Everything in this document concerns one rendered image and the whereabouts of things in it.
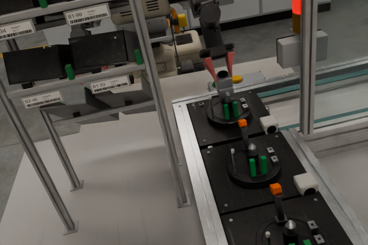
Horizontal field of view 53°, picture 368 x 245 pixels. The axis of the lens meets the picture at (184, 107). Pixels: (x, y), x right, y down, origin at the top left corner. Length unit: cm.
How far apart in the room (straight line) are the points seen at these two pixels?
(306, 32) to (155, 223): 63
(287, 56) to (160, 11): 87
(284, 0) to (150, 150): 331
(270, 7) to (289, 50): 336
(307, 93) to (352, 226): 35
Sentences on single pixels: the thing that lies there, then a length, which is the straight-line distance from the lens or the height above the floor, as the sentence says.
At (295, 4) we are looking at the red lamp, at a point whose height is 133.
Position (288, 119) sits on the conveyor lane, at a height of 92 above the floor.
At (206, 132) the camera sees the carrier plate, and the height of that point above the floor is 97.
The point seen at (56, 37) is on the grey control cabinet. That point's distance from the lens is 436.
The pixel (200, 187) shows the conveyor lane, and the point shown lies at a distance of 98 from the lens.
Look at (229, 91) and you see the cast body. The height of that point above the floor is 107.
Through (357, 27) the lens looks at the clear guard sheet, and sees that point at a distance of 102.
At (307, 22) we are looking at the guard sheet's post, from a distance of 93.
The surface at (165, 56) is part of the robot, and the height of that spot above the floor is 89.
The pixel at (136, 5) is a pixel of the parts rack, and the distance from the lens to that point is 76.
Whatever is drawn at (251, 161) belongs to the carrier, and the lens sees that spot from 90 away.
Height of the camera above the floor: 165
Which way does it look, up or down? 33 degrees down
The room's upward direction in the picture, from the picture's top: 11 degrees counter-clockwise
